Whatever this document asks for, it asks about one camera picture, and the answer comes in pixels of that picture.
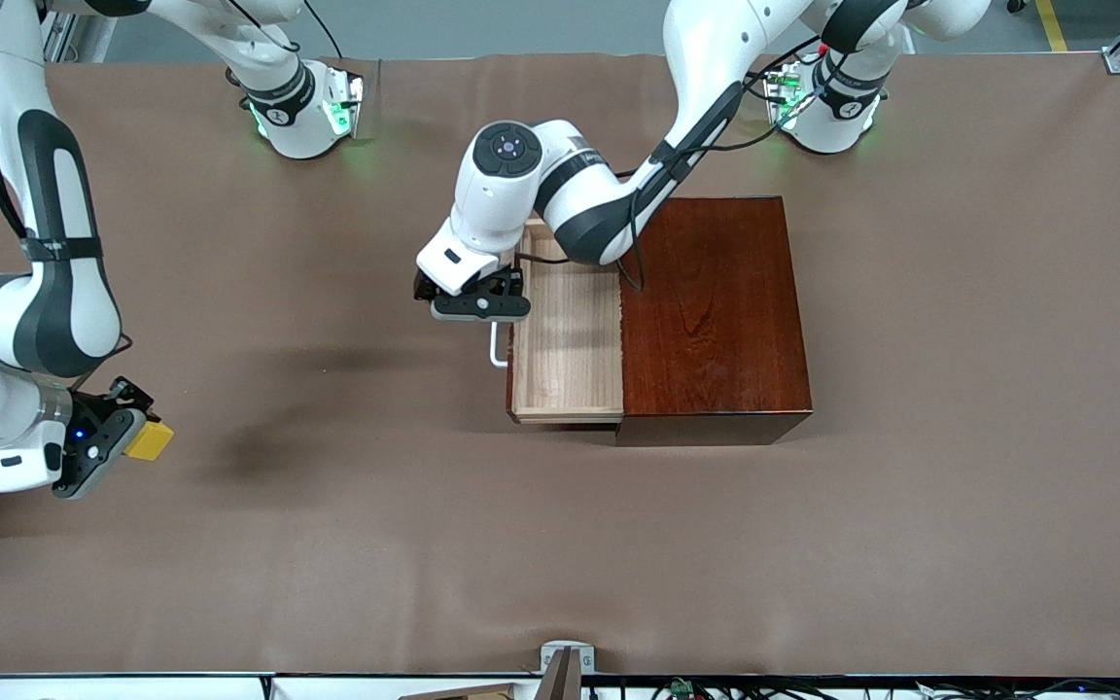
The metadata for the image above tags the yellow block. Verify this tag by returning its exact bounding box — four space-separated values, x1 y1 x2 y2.
125 418 175 461

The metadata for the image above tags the dark wooden cabinet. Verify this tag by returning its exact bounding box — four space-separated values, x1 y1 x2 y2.
615 194 814 448

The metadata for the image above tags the large table cover cloth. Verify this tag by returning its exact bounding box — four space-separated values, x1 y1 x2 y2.
0 51 1120 679

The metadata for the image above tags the wooden board piece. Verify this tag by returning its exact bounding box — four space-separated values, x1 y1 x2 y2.
397 683 522 700

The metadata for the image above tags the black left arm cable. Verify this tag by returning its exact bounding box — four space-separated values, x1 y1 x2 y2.
616 37 825 293

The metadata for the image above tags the metal clamp bracket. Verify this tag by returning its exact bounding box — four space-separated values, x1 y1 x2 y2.
539 640 596 675

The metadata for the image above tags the grey metal post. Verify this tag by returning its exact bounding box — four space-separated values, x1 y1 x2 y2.
542 648 583 700

